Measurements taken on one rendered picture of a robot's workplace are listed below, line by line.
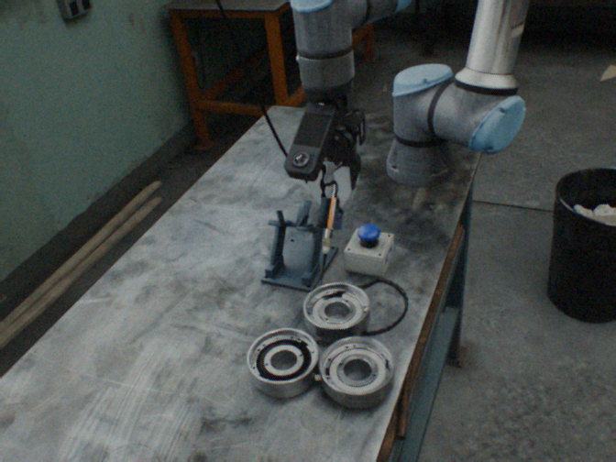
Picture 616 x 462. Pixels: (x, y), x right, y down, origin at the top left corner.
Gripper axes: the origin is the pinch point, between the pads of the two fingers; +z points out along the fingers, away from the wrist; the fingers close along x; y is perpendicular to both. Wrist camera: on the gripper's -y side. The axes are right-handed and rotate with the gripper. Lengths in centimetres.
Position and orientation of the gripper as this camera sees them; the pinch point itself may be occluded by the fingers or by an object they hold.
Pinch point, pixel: (332, 206)
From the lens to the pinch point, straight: 91.6
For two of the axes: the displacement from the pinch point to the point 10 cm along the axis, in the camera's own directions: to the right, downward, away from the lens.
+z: 1.0, 8.0, 5.9
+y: 4.0, -5.7, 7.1
